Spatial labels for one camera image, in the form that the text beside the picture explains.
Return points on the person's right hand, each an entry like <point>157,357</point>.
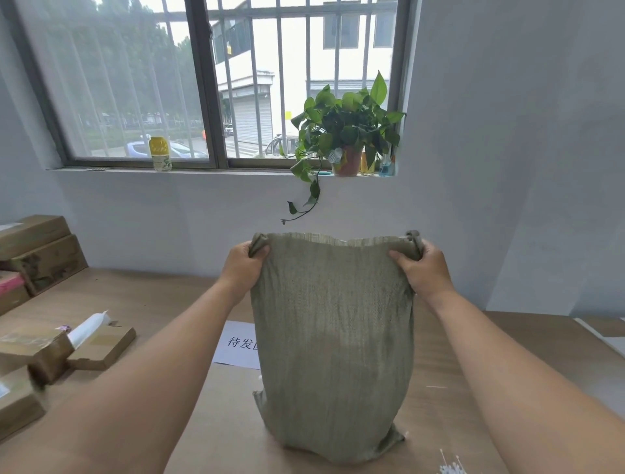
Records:
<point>429,278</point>

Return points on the person's left hand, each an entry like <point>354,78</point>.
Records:
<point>241,273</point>

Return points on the green woven sack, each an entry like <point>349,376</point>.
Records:
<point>332,342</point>

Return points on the bundle of white cable ties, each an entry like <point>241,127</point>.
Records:
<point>451,469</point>

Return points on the person's right forearm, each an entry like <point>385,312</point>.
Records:
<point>527,390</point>

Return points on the person's left forearm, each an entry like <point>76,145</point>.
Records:
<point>122,390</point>

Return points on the white paper sign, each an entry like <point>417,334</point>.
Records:
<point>237,344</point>

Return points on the blue glass bottle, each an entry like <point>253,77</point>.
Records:
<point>386,168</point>

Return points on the yellow glass bottle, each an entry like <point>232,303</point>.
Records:
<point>367,166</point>

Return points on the yellow drink bottle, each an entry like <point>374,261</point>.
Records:
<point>160,154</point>

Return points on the white rolled sheet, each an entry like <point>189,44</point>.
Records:
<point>88,327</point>

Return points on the green potted plant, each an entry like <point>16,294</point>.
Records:
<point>342,122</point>

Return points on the purple wrapped item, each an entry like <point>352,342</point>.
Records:
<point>63,328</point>

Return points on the flat cardboard with white sheets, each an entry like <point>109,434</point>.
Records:
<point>610,342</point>

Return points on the dark framed barred window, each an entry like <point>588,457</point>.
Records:
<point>202,73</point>

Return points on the large plain cardboard box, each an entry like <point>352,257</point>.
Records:
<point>29,237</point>

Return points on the open brown cardboard box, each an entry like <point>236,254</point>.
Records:
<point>34,349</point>

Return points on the pink topped box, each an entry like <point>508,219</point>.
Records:
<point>12,293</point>

